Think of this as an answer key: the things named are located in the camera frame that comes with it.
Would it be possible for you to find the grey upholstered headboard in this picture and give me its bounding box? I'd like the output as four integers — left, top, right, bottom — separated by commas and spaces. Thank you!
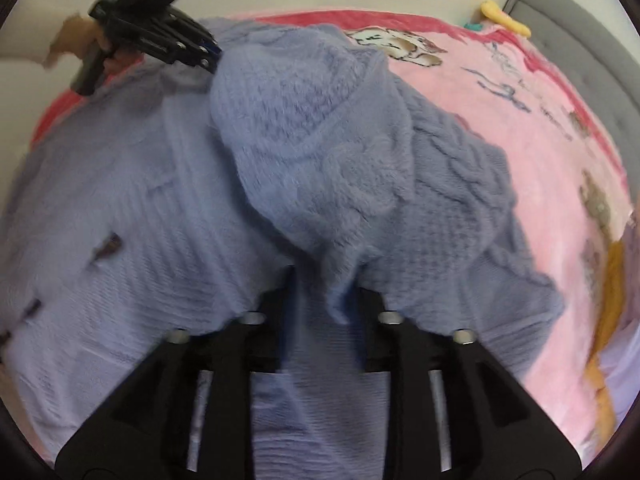
502, 0, 640, 181

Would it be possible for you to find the pink printed blanket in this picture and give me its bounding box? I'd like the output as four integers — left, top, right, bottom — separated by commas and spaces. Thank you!
30, 7, 637, 461

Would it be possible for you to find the lavender cable-knit sweater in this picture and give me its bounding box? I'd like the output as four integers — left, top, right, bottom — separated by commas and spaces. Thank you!
0, 16, 566, 480

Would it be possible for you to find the yellow plush toy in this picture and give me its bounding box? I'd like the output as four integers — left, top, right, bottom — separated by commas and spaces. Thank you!
480, 0, 532, 38

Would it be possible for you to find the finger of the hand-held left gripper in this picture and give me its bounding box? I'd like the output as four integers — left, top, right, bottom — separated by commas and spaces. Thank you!
170, 7, 222, 57
134, 35, 219, 74

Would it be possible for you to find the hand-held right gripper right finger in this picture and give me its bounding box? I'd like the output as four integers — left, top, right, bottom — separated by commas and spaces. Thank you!
357, 285, 583, 480

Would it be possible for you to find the orange cloth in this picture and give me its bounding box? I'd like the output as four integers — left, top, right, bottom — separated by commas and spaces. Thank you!
582, 241, 627, 442

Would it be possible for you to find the person's left hand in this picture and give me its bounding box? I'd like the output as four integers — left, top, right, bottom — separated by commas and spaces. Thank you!
42, 14, 138, 75

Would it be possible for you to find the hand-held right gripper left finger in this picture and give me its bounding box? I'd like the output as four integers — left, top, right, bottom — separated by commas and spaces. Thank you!
55, 265, 301, 480

